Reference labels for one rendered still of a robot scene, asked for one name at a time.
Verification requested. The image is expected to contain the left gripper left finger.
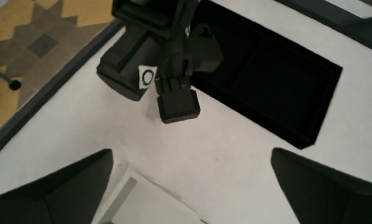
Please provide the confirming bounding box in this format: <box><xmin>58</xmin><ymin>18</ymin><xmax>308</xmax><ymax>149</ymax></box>
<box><xmin>0</xmin><ymin>148</ymin><xmax>114</xmax><ymax>224</ymax></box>

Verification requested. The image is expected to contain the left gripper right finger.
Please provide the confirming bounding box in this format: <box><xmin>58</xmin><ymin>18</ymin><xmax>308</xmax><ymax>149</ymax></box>
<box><xmin>270</xmin><ymin>147</ymin><xmax>372</xmax><ymax>224</ymax></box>

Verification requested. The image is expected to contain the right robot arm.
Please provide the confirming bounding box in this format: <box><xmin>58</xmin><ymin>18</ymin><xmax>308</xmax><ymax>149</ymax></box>
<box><xmin>96</xmin><ymin>0</ymin><xmax>223</xmax><ymax>102</ymax></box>

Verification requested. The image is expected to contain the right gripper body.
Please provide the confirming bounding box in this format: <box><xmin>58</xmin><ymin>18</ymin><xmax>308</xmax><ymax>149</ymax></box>
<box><xmin>155</xmin><ymin>44</ymin><xmax>201</xmax><ymax>124</ymax></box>

